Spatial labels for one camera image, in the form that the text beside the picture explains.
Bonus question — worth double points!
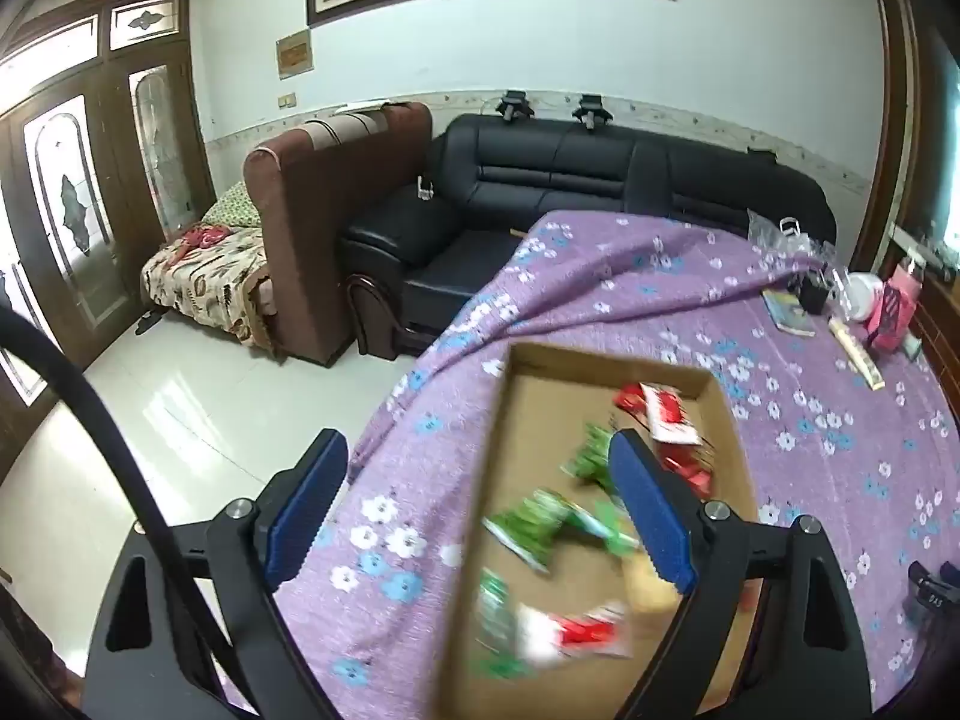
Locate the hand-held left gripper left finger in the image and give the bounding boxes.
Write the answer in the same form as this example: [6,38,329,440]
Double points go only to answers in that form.
[86,427,350,720]

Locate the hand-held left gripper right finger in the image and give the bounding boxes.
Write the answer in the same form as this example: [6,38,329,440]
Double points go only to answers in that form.
[607,430,875,720]

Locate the clear green candy wrapper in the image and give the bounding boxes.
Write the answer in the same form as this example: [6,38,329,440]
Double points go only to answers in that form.
[570,501,640,557]

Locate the dark red shiny snack packet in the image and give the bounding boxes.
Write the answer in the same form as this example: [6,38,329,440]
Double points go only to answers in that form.
[656,441,715,500]

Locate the cardboard tray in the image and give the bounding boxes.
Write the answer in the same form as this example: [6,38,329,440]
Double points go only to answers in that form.
[437,342,758,720]

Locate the long white red snack packet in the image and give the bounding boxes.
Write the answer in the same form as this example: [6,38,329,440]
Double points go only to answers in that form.
[643,382,704,445]

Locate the green pea snack packet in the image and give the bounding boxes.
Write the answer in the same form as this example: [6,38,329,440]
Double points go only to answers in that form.
[484,490,575,572]
[564,424,623,494]

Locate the purple floral tablecloth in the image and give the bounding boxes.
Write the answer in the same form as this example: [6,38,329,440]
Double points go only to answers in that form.
[225,210,960,720]

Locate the paperback book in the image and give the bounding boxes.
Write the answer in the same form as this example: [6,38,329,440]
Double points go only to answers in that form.
[761,289,818,338]

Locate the cream coloured tube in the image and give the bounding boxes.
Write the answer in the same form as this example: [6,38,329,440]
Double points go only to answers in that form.
[827,316,887,392]

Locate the patterned beige blanket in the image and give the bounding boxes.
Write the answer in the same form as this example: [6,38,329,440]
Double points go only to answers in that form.
[141,223,275,352]

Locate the small black box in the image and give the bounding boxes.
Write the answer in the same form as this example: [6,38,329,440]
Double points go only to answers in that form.
[797,270,830,315]

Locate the pink bottle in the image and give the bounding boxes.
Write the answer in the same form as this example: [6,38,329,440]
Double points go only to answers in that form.
[866,255,926,354]

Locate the red cloth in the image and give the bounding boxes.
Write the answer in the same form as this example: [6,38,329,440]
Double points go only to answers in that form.
[176,223,230,250]

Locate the clear plastic bag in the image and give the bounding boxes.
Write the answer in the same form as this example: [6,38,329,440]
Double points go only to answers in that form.
[746,208,838,272]

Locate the white pink round container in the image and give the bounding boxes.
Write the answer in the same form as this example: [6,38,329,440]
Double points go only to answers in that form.
[844,270,887,324]

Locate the brown fabric sofa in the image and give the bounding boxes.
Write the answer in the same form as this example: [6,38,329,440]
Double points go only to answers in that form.
[242,101,434,368]

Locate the green patterned pillow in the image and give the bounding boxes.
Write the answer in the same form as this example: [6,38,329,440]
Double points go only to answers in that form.
[204,180,263,230]

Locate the black leather sofa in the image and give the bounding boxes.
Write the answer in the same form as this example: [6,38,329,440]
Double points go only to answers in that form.
[337,114,838,361]

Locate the wooden glass panel door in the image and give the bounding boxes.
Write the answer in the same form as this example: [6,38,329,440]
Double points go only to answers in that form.
[0,0,218,406]

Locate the wooden framed window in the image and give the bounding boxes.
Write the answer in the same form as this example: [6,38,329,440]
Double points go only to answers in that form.
[862,0,960,271]

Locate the black cable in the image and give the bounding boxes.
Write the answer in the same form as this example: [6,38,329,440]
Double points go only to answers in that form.
[0,307,263,720]

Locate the wall plaque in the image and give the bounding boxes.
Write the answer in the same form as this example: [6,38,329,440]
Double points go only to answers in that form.
[276,28,314,81]

